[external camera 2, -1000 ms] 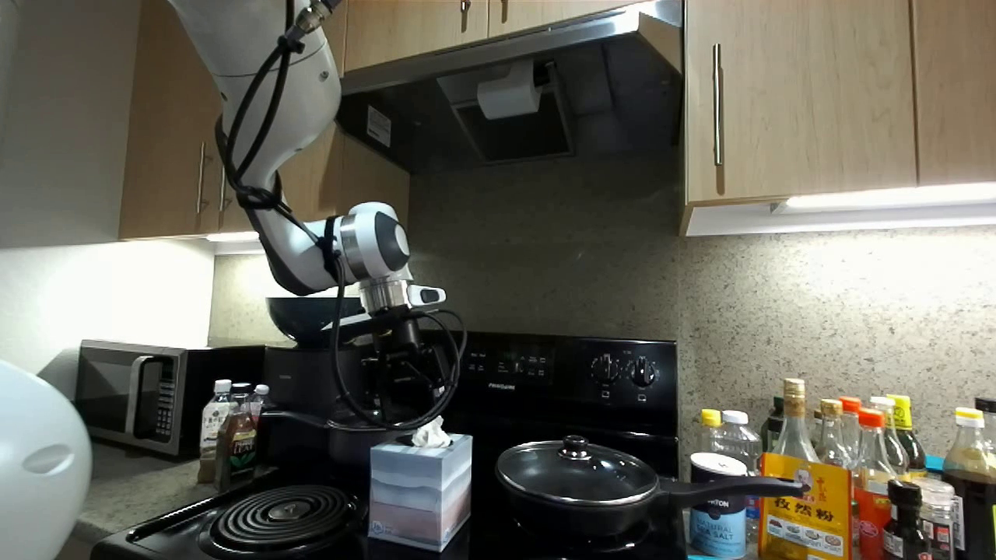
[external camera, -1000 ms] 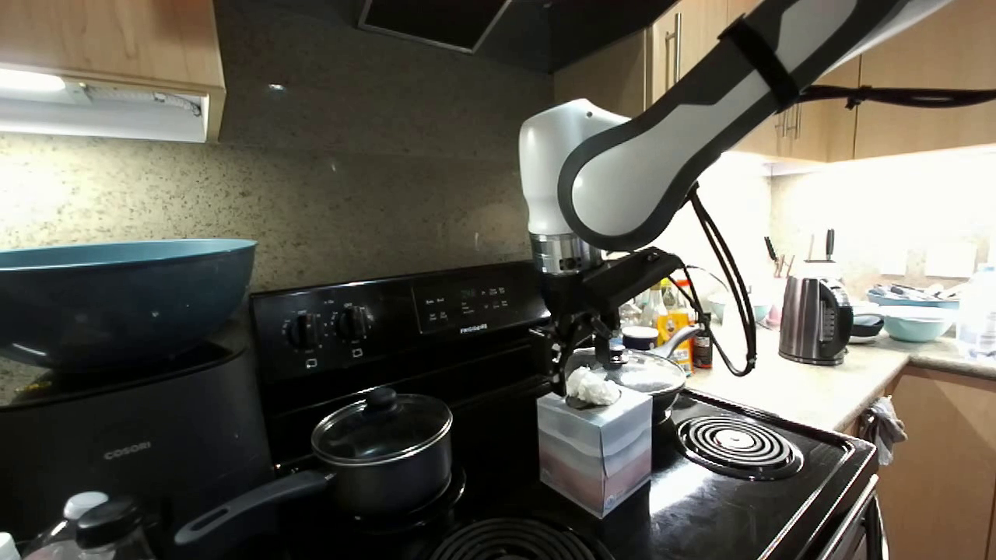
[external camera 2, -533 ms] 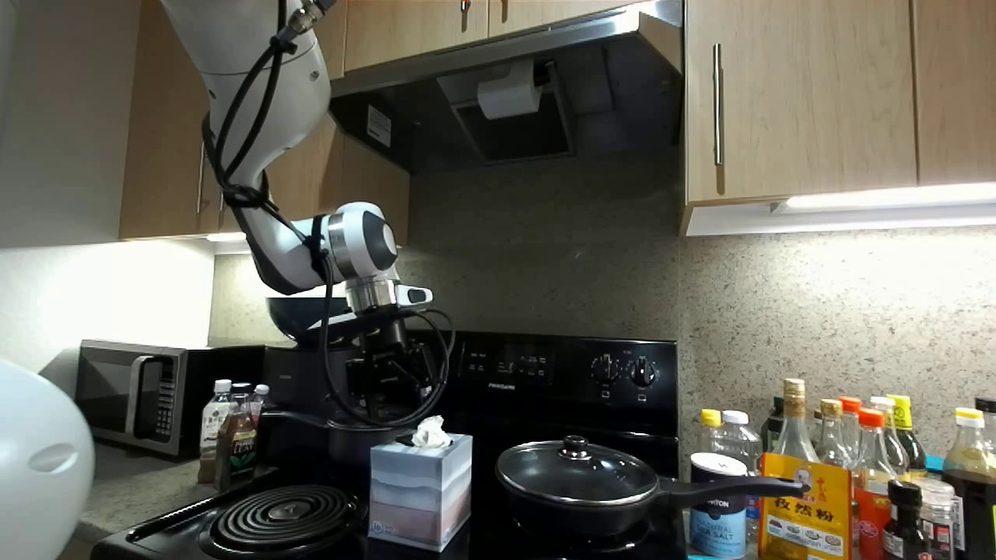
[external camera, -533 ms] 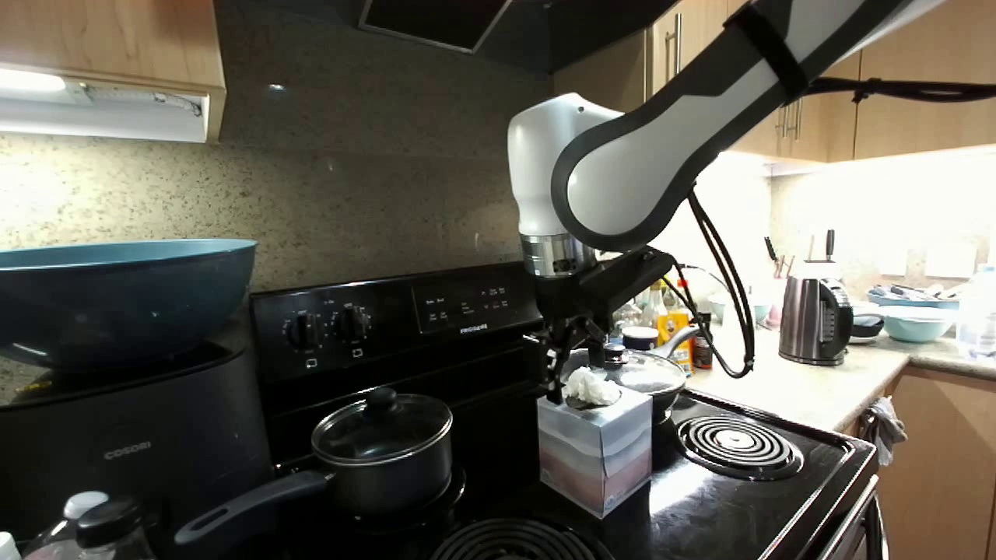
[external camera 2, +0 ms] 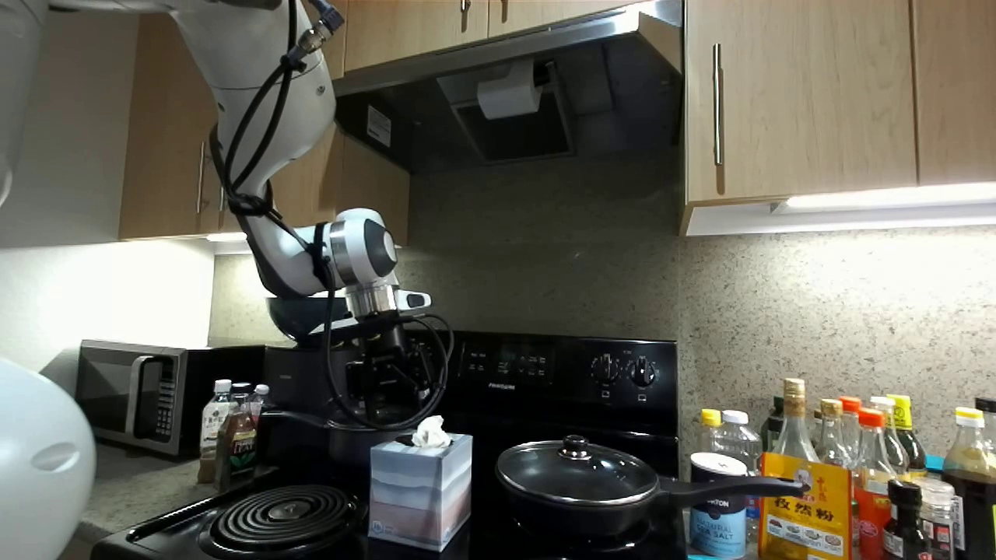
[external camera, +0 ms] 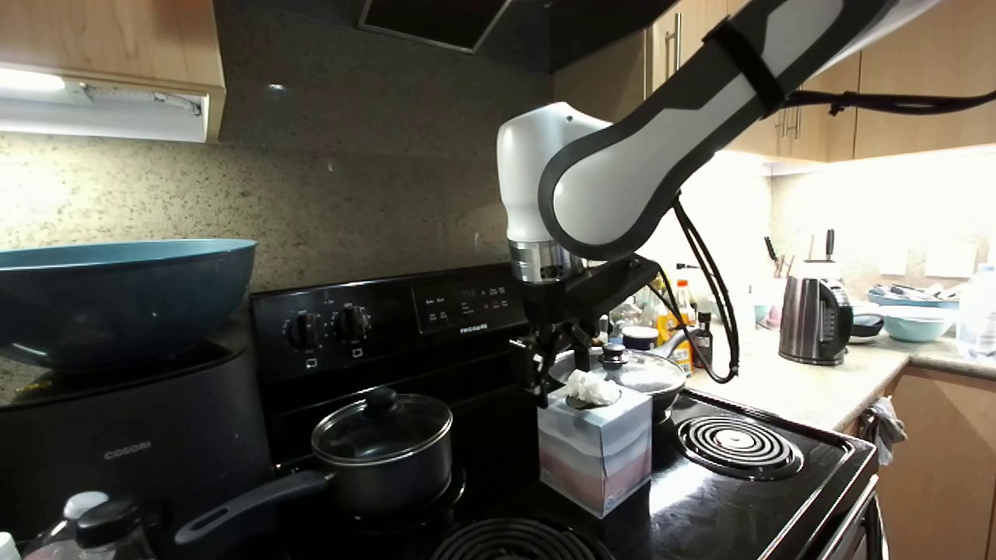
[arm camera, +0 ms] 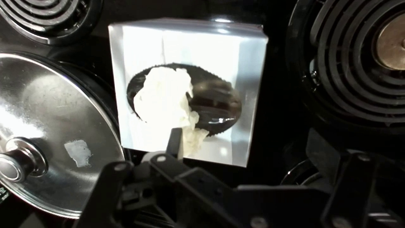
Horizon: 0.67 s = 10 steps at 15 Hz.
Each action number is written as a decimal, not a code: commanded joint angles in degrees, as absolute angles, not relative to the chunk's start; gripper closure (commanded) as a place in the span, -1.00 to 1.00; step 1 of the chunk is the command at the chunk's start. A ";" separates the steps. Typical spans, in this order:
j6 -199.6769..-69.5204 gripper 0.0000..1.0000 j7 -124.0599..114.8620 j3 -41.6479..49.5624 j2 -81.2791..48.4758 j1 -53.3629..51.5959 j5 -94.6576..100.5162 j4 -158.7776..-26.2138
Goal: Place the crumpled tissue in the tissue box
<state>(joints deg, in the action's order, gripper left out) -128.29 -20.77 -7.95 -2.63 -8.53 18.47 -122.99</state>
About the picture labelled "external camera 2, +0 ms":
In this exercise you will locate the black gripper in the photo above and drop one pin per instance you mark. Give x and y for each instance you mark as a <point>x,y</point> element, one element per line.
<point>389,363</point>

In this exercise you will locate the white tissue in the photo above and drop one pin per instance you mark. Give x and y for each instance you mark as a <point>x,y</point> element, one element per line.
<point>431,434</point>

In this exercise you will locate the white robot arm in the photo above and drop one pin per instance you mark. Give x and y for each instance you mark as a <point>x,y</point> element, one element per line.
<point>281,114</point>

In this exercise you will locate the pale blue grey tissue box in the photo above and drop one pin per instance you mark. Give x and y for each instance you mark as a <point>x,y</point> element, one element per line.
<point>414,493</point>

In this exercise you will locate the small bottle white cap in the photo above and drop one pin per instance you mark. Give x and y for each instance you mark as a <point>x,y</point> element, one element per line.
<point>258,393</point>

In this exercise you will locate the black electric stove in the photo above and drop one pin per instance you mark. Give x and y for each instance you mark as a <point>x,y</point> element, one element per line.
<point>540,374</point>

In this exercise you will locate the spice jars by microwave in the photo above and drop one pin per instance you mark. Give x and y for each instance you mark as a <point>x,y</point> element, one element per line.
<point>238,440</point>

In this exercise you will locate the small coil burner silver centre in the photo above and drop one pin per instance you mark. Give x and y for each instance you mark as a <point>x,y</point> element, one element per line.
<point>281,518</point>

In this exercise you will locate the clear bottle white cap label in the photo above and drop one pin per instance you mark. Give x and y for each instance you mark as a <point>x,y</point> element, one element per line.
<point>215,423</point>

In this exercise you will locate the glass pan lid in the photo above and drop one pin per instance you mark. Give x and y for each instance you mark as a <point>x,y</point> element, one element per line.
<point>569,472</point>

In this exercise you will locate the black frying pan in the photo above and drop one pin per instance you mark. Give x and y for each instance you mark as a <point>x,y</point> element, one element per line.
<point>561,518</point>

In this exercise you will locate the black stove knob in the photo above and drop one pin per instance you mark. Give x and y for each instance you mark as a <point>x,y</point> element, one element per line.
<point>604,365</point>
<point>645,370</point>

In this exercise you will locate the black silver microwave oven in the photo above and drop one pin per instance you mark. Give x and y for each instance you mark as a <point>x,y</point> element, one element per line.
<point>126,400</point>

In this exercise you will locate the clear bottle yellow cap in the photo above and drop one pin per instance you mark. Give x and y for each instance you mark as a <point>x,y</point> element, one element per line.
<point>708,430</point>

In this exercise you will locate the white hood light cover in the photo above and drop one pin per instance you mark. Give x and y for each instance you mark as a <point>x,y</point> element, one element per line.
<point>508,93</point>

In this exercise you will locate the blue canister white lid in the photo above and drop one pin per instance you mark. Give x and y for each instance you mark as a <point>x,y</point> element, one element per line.
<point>718,518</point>

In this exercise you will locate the steel range hood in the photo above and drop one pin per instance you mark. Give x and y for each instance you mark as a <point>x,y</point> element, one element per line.
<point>579,93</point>

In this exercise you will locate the light wood cabinet over hood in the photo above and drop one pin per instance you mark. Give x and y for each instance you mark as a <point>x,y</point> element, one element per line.
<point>414,26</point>

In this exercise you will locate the dark green glass bottle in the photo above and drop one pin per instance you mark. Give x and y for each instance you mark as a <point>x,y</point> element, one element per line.
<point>773,420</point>

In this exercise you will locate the tall bottle tan cap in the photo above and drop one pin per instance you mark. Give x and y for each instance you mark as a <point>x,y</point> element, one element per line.
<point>794,423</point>

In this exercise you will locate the yellow labelled oil jug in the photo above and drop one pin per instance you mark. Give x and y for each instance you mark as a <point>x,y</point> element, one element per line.
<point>804,513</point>

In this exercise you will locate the slim bottle orange cap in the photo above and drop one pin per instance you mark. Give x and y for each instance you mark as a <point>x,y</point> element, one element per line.
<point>851,406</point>

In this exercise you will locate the red labelled bottle orange cap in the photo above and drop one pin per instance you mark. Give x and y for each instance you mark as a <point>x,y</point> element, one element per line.
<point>871,485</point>

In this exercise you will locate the clear bottle pale cap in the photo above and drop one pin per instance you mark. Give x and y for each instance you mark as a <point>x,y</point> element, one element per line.
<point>887,430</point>

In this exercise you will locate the dark bottle yellow-green cap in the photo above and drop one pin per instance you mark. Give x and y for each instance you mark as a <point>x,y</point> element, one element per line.
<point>908,430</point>

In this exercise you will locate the dark bottle black cap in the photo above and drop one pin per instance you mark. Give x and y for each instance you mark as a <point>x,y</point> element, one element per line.
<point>902,518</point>

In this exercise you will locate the long under-cabinet light strip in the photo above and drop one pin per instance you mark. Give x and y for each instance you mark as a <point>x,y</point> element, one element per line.
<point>891,197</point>

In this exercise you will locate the white labelled jar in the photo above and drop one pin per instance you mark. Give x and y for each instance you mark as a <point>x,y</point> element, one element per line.
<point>938,513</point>

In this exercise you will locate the golden oil bottle yellow cap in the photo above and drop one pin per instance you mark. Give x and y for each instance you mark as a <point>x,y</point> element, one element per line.
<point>969,447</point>

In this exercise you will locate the dark soy sauce bottle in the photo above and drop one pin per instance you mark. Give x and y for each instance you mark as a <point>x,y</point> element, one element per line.
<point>971,518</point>

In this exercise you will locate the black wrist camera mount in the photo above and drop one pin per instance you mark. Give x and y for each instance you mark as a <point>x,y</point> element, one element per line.
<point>376,317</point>

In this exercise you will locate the light wood corner wall cabinet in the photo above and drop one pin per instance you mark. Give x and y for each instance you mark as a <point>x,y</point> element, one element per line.
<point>167,133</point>

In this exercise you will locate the light wood wall cabinet wide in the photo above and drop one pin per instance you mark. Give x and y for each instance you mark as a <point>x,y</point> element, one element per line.
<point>811,93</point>

